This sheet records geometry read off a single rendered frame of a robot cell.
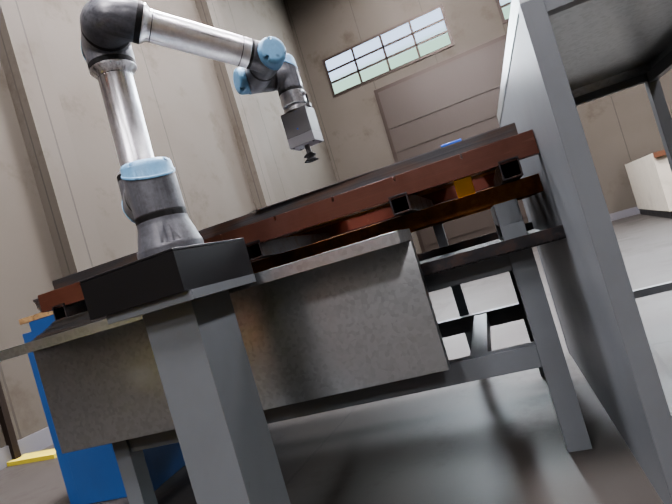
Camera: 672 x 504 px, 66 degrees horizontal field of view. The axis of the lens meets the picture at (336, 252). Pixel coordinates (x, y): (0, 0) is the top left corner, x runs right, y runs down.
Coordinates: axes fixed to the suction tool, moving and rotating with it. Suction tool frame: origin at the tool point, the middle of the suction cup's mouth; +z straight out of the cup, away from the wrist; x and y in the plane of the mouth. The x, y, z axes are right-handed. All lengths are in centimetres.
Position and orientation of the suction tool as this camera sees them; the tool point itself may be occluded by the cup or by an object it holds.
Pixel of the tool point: (311, 160)
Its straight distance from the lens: 153.7
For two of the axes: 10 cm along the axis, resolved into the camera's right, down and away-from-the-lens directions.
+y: -8.7, 2.7, 4.0
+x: -3.9, 1.0, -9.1
